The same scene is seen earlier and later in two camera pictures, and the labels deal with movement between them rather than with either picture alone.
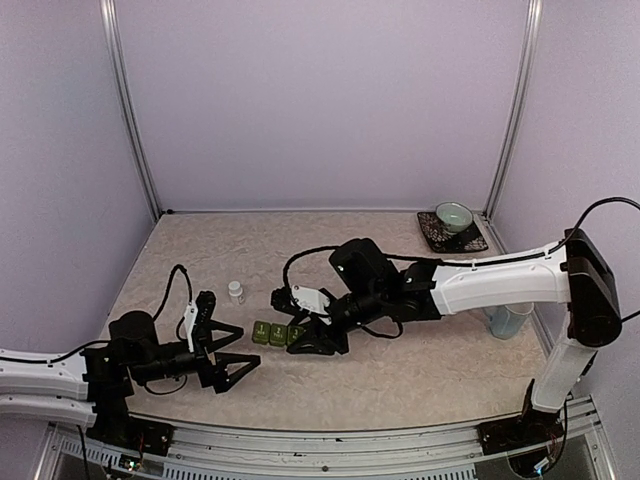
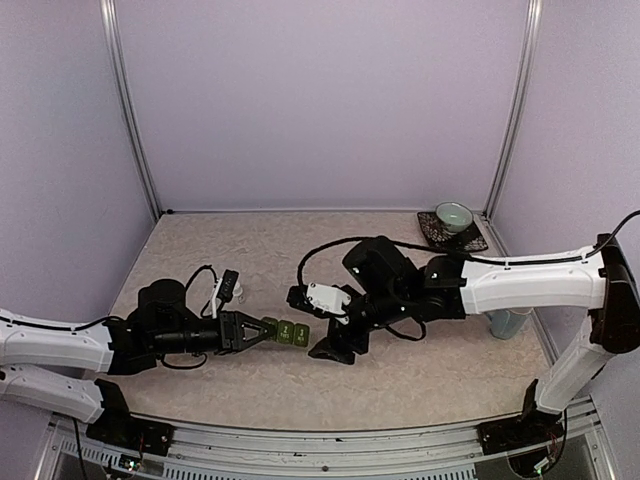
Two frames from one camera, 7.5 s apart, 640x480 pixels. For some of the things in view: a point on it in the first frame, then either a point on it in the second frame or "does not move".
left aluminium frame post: [108, 9] does not move
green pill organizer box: [275, 334] does not move
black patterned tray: [468, 240] does not move
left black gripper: [215, 375] to [231, 336]
